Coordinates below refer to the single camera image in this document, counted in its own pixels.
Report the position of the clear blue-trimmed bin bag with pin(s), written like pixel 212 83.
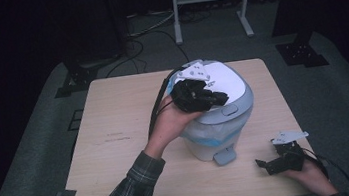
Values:
pixel 213 130

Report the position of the black stand base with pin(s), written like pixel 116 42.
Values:
pixel 301 52
pixel 84 75

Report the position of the person's right hand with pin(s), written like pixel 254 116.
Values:
pixel 312 180

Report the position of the grey tape strip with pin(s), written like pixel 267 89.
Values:
pixel 66 193

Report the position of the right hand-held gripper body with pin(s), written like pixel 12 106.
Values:
pixel 287 158

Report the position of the black floor tape squares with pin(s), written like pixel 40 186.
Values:
pixel 75 120

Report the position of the white grey pedal trash can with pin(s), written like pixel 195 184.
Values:
pixel 227 81

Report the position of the person's left hand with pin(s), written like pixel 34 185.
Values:
pixel 169 125

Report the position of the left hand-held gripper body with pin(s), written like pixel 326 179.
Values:
pixel 192 94

